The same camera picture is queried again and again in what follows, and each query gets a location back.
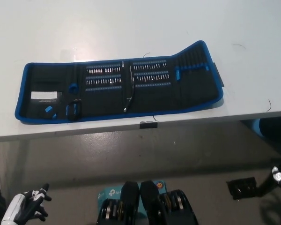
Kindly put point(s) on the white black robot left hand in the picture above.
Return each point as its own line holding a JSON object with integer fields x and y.
{"x": 16, "y": 207}

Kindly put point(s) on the black toolkit roll blue trim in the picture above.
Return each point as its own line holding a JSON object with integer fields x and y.
{"x": 103, "y": 103}

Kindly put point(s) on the black desk leg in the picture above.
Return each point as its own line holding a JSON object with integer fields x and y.
{"x": 265, "y": 186}

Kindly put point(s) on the black floor plate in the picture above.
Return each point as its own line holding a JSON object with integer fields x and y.
{"x": 242, "y": 188}

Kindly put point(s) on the blue and black seat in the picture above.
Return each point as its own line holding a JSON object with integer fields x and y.
{"x": 256, "y": 127}

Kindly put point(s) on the thin dark thread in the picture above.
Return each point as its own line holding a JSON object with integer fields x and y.
{"x": 269, "y": 105}
{"x": 239, "y": 45}
{"x": 146, "y": 54}
{"x": 156, "y": 119}

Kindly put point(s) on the teal router box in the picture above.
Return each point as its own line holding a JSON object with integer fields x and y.
{"x": 107, "y": 193}

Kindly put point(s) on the small blue plastic pick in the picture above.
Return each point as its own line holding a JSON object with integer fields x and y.
{"x": 48, "y": 109}
{"x": 54, "y": 116}

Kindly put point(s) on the blue round cap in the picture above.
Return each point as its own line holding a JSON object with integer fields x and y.
{"x": 73, "y": 88}

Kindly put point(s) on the blue pry tool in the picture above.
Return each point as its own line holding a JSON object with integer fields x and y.
{"x": 178, "y": 73}

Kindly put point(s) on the blue strip of screwdriver bits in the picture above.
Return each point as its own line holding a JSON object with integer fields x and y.
{"x": 103, "y": 80}
{"x": 150, "y": 65}
{"x": 152, "y": 76}
{"x": 103, "y": 69}
{"x": 153, "y": 84}

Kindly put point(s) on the black flexible extension shaft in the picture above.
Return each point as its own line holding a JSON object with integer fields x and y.
{"x": 130, "y": 89}

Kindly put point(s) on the silver metal extension bar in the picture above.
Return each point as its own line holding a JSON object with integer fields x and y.
{"x": 123, "y": 64}

